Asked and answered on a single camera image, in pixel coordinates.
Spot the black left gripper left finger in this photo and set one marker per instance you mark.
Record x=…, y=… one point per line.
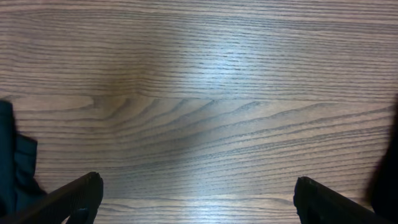
x=76, y=202

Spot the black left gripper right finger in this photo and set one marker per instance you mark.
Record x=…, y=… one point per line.
x=317, y=204

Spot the black t-shirt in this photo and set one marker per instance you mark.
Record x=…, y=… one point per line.
x=382, y=190

